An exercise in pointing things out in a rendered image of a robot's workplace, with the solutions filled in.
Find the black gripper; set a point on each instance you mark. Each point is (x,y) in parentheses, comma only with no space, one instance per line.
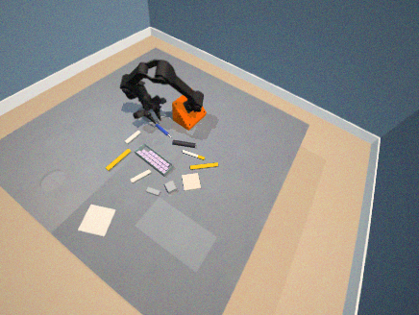
(145,111)

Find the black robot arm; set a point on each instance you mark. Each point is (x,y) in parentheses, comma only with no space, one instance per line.
(133,86)

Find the yellow cylinder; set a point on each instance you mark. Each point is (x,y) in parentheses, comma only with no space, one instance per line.
(203,165)

